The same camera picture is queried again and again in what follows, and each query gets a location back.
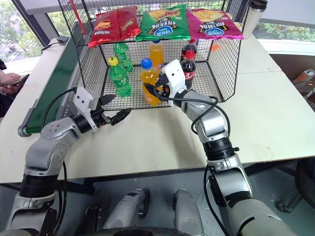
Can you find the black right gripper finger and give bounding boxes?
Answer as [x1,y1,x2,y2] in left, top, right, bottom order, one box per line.
[143,83,161,99]

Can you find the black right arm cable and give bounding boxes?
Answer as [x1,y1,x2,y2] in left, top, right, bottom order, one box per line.
[157,95,232,236]

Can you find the dark window frame post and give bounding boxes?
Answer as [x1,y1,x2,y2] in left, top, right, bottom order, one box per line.
[17,0,50,47]

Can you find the magenta chips bag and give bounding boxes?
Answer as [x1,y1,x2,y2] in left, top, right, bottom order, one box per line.
[186,8,245,41]

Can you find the grey orange device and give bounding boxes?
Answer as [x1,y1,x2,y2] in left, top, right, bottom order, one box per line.
[292,69,315,86]

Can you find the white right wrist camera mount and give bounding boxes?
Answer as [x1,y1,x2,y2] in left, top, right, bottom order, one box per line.
[161,59,188,99]

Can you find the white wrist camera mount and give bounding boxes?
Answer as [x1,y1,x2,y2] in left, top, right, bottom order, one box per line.
[161,59,188,99]
[73,86,99,131]

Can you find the silver robot leg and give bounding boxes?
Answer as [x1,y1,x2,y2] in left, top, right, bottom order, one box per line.
[101,188,151,231]
[172,188,205,236]

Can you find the dark smartphone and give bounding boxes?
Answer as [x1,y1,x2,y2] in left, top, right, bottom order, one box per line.
[0,73,31,88]

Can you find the silver left robot leg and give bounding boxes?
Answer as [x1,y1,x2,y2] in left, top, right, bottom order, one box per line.
[101,188,151,231]

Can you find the bystander dark clothing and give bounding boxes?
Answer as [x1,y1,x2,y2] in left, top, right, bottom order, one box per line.
[0,58,16,119]

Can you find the red rod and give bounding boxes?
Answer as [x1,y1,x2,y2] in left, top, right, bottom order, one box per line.
[68,0,88,35]

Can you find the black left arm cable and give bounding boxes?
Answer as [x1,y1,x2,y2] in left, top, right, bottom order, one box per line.
[40,87,79,236]

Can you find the white tumbler dark lid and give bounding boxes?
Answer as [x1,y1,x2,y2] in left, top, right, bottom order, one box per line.
[242,0,269,40]

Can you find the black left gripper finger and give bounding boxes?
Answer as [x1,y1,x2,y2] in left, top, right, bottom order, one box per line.
[109,108,132,126]
[98,94,117,106]

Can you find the black table frame bar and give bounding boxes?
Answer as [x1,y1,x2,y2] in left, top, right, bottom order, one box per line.
[56,179,98,197]

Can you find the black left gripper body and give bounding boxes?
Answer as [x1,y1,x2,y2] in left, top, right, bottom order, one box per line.
[90,108,112,129]

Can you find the cola bottle red cap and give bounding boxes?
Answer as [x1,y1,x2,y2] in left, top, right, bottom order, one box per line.
[180,39,198,62]
[180,50,197,90]

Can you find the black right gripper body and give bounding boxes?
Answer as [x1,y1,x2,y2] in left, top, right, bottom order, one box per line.
[154,73,171,99]

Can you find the green soda bottle yellow cap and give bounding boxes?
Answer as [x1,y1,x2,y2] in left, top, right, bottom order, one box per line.
[108,56,132,97]

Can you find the silver right robot leg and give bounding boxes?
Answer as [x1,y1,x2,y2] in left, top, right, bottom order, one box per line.
[172,188,205,236]

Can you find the green chips bag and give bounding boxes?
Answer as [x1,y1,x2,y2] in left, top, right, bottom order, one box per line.
[135,4,191,42]

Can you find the black wire mesh rack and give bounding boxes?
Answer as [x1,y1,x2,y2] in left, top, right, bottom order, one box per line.
[58,0,250,111]

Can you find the red chips bag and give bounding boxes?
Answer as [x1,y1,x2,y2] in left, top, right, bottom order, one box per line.
[88,5,142,49]

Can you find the orange soda bottle blue cap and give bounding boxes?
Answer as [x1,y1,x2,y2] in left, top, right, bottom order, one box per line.
[139,58,163,107]
[149,40,165,72]

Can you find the black round wheel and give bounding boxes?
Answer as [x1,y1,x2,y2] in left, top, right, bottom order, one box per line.
[294,158,315,203]

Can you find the green conveyor belt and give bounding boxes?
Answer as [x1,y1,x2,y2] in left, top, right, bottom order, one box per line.
[17,22,86,138]

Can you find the bystander bare hand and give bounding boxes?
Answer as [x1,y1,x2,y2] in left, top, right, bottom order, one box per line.
[0,71,24,94]

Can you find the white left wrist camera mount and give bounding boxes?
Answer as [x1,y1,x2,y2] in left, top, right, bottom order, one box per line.
[73,86,99,131]

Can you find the grey metal table foot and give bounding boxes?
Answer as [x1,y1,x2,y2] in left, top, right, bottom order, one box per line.
[275,193,304,213]

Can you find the thin black cable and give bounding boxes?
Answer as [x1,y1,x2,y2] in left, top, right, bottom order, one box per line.
[40,41,60,55]

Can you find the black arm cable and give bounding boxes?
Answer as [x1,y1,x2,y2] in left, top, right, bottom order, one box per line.
[157,95,232,236]
[40,87,79,236]

